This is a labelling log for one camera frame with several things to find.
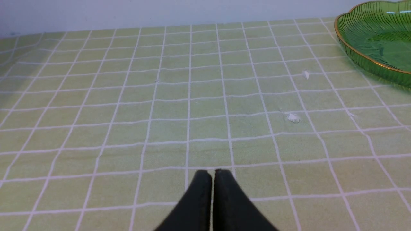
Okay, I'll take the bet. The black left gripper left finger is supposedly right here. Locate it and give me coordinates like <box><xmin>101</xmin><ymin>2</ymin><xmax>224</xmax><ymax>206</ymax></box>
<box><xmin>155</xmin><ymin>170</ymin><xmax>212</xmax><ymax>231</ymax></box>

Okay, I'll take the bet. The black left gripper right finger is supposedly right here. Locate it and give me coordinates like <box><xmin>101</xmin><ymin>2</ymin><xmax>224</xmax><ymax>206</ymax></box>
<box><xmin>213</xmin><ymin>169</ymin><xmax>278</xmax><ymax>231</ymax></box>

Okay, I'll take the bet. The green checkered tablecloth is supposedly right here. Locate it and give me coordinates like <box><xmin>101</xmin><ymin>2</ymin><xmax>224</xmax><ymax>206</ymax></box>
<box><xmin>0</xmin><ymin>18</ymin><xmax>411</xmax><ymax>231</ymax></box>

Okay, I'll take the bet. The small white crumb scrap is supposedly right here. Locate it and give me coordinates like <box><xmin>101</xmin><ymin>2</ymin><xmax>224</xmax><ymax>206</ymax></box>
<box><xmin>302</xmin><ymin>71</ymin><xmax>310</xmax><ymax>80</ymax></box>

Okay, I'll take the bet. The green glass plate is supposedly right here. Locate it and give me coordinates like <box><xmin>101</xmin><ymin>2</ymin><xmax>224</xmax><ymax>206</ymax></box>
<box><xmin>334</xmin><ymin>0</ymin><xmax>411</xmax><ymax>88</ymax></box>

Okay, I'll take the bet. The small white paper scrap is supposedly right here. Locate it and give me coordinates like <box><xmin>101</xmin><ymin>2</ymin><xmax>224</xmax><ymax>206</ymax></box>
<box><xmin>287</xmin><ymin>114</ymin><xmax>301</xmax><ymax>123</ymax></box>

